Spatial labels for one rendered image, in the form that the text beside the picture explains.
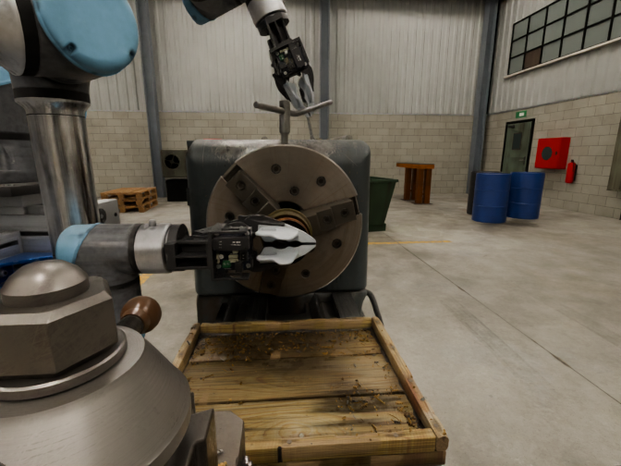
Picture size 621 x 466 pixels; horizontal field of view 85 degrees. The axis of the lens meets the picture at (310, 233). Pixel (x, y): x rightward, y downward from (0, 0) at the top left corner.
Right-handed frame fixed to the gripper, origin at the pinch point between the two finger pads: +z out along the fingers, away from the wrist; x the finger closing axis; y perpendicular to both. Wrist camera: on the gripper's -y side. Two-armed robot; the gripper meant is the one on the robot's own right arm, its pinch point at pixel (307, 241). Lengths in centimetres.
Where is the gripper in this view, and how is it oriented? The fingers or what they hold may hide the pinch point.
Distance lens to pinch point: 54.5
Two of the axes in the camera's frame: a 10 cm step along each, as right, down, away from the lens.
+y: 0.6, 2.2, -9.7
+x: 0.0, -9.7, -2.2
